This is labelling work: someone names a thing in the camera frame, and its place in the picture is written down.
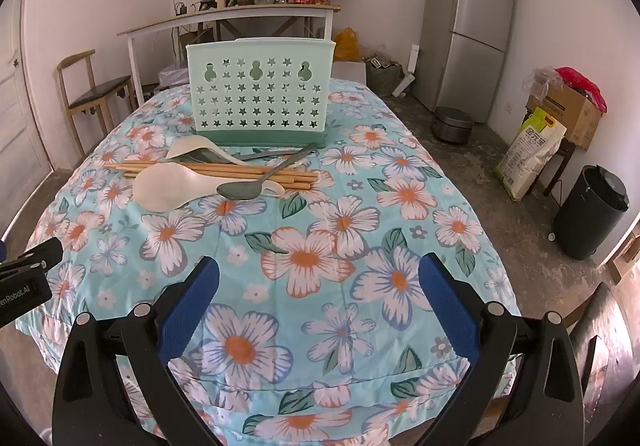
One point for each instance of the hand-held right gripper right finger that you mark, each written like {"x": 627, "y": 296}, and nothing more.
{"x": 450, "y": 311}

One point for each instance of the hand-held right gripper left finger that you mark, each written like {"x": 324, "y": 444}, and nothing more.
{"x": 192, "y": 306}

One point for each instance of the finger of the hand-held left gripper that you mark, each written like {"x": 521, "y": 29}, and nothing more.
{"x": 42, "y": 253}

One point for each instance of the large white rice paddle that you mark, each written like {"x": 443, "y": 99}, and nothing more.
{"x": 160, "y": 188}

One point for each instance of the grey-green spoon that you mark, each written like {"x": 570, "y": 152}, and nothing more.
{"x": 202, "y": 157}
{"x": 239, "y": 190}

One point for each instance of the white soup spoon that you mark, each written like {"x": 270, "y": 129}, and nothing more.
{"x": 192, "y": 146}

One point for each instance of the mint green utensil holder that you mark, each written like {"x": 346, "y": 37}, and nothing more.
{"x": 260, "y": 86}

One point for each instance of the white panel door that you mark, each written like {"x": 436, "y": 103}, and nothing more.
{"x": 17, "y": 116}

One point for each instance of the floral blue tablecloth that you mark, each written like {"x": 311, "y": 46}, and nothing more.
{"x": 320, "y": 216}

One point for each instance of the wooden chair with dark seat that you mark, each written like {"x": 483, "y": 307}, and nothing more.
{"x": 97, "y": 93}

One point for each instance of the black trash bin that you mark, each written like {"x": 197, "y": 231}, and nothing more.
{"x": 592, "y": 216}

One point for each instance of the yellow-green rice bag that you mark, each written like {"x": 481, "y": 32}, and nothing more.
{"x": 530, "y": 156}

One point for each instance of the dark rice cooker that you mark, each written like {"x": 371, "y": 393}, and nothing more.
{"x": 451, "y": 126}

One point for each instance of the wooden stool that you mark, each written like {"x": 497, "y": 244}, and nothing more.
{"x": 560, "y": 161}

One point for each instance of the large cardboard box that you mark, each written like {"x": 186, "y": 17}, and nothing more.
{"x": 570, "y": 113}

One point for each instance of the green sack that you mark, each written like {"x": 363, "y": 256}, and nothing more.
{"x": 384, "y": 78}

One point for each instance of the white boards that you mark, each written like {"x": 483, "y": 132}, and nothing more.
{"x": 411, "y": 71}

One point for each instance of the flat white box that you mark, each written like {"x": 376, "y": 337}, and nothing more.
{"x": 349, "y": 71}

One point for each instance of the red plastic bag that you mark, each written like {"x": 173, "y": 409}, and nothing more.
{"x": 582, "y": 83}

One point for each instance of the silver refrigerator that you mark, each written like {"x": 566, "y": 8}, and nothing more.
{"x": 465, "y": 26}

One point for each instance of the yellow plastic bag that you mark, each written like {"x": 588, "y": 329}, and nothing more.
{"x": 346, "y": 45}

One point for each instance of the white-framed desk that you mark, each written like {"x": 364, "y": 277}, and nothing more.
{"x": 225, "y": 15}

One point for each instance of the black electronic device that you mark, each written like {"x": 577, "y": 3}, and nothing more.
{"x": 210, "y": 3}

